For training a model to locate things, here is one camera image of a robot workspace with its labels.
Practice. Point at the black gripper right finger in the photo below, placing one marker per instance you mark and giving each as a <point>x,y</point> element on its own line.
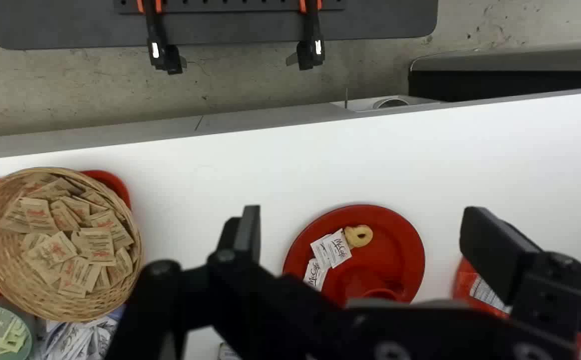
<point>501,257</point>

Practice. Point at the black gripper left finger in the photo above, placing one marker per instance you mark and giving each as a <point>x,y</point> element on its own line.
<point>248,232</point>

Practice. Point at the orange packet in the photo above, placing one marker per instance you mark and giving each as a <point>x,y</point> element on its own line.
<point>475,292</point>

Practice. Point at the white tea bag tag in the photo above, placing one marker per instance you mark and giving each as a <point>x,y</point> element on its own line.
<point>331,250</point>
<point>313,273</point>

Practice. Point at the red round plate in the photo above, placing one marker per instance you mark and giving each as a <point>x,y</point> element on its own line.
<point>395,253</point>

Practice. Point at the red tray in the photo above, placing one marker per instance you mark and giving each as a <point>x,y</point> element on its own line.
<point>112,183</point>

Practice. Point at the black orange clamp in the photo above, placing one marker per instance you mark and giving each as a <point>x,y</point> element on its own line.
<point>309,47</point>
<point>160,47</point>

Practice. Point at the crumpled white plastic bag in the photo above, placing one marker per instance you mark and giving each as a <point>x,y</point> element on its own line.
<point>76,341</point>

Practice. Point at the dark grey panel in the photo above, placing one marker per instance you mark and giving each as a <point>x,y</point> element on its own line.
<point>236,29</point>

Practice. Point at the wicker basket of sugar packets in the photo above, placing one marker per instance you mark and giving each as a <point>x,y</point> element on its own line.
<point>2,266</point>

